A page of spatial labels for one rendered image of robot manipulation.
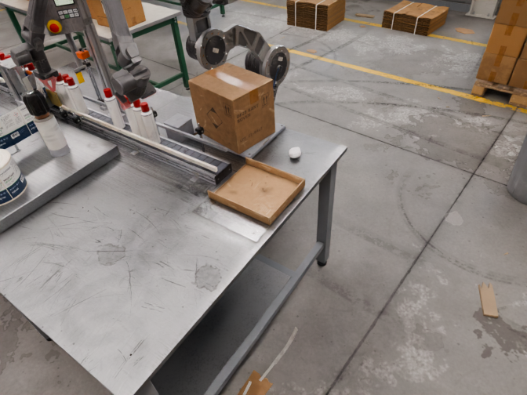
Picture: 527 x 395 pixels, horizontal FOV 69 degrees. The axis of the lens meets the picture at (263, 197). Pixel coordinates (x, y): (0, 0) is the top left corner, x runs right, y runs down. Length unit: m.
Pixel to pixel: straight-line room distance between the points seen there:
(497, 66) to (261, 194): 3.03
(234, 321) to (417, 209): 1.50
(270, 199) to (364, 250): 1.07
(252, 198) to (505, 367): 1.44
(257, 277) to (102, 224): 0.84
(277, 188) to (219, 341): 0.76
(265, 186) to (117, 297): 0.70
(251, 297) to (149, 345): 0.85
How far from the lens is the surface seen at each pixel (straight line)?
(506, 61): 4.15
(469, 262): 2.58
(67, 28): 2.12
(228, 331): 1.89
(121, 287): 1.38
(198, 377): 1.83
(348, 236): 2.52
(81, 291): 1.43
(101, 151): 1.93
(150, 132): 1.82
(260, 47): 2.35
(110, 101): 1.98
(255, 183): 1.61
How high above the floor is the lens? 1.87
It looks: 42 degrees down
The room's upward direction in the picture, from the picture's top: 5 degrees counter-clockwise
